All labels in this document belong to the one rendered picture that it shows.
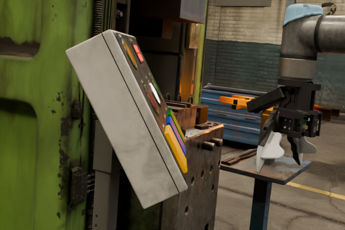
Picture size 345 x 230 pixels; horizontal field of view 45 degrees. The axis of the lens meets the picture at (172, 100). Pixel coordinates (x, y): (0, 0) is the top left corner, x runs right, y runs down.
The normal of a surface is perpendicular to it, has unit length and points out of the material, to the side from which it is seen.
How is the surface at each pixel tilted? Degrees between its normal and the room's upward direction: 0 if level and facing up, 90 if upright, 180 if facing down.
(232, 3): 90
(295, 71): 90
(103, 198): 90
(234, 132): 90
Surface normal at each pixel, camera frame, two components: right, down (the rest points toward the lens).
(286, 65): -0.81, 0.00
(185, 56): 0.90, 0.13
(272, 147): -0.61, -0.53
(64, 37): -0.43, 0.06
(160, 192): -0.01, 0.12
